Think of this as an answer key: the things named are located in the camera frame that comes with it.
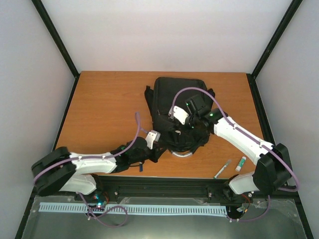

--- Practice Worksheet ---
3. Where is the black student backpack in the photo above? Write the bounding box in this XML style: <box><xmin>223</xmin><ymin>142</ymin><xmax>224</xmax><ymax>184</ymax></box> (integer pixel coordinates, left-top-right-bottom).
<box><xmin>144</xmin><ymin>77</ymin><xmax>215</xmax><ymax>157</ymax></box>

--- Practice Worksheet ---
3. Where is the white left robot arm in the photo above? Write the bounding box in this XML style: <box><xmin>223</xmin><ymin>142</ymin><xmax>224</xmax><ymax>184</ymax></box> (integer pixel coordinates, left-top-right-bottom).
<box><xmin>31</xmin><ymin>136</ymin><xmax>166</xmax><ymax>201</ymax></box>

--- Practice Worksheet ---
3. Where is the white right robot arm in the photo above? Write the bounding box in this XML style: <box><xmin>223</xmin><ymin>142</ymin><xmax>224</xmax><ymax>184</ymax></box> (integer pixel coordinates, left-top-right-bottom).
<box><xmin>184</xmin><ymin>95</ymin><xmax>298</xmax><ymax>195</ymax></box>

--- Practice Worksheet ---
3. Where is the grey whiteboard marker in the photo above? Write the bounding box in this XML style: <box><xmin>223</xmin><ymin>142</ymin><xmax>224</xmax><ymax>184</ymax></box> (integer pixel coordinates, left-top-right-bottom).
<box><xmin>213</xmin><ymin>159</ymin><xmax>232</xmax><ymax>179</ymax></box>

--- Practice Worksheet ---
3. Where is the white glue stick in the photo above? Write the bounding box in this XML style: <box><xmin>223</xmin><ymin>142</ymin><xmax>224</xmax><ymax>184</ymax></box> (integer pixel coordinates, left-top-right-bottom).
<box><xmin>235</xmin><ymin>156</ymin><xmax>247</xmax><ymax>172</ymax></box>

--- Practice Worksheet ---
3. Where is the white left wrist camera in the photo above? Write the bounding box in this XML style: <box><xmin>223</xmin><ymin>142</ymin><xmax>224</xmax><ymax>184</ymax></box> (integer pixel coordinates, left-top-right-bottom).
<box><xmin>145</xmin><ymin>130</ymin><xmax>160</xmax><ymax>149</ymax></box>

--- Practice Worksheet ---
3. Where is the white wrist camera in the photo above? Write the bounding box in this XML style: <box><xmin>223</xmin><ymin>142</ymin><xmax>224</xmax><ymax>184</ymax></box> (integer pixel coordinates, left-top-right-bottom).
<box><xmin>168</xmin><ymin>106</ymin><xmax>189</xmax><ymax>125</ymax></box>
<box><xmin>145</xmin><ymin>130</ymin><xmax>160</xmax><ymax>149</ymax></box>

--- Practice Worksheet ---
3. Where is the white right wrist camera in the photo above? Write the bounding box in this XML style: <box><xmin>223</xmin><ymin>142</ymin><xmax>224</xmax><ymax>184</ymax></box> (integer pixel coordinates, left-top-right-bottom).
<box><xmin>168</xmin><ymin>106</ymin><xmax>189</xmax><ymax>125</ymax></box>

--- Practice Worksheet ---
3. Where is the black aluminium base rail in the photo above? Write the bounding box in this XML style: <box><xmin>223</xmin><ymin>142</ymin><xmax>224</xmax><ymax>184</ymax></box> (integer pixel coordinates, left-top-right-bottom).
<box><xmin>32</xmin><ymin>174</ymin><xmax>299</xmax><ymax>207</ymax></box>

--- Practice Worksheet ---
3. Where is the light blue cable duct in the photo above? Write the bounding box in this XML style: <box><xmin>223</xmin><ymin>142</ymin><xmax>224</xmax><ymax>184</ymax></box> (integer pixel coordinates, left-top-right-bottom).
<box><xmin>38</xmin><ymin>202</ymin><xmax>227</xmax><ymax>217</ymax></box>

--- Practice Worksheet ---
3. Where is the black right frame post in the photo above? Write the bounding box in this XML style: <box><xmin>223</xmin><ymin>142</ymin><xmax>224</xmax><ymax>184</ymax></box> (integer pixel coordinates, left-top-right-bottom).
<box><xmin>250</xmin><ymin>0</ymin><xmax>304</xmax><ymax>78</ymax></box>

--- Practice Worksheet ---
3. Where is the black frame post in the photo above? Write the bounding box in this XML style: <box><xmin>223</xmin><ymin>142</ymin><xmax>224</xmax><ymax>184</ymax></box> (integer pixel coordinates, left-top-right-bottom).
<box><xmin>31</xmin><ymin>0</ymin><xmax>80</xmax><ymax>81</ymax></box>
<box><xmin>250</xmin><ymin>0</ymin><xmax>304</xmax><ymax>78</ymax></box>

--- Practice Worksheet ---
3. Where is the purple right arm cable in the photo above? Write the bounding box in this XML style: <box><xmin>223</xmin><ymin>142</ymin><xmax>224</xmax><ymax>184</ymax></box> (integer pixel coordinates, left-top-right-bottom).
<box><xmin>168</xmin><ymin>87</ymin><xmax>301</xmax><ymax>223</ymax></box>

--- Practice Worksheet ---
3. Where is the black left frame post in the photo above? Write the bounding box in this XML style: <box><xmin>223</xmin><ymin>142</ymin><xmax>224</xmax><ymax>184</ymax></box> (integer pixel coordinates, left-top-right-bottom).
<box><xmin>31</xmin><ymin>0</ymin><xmax>80</xmax><ymax>81</ymax></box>

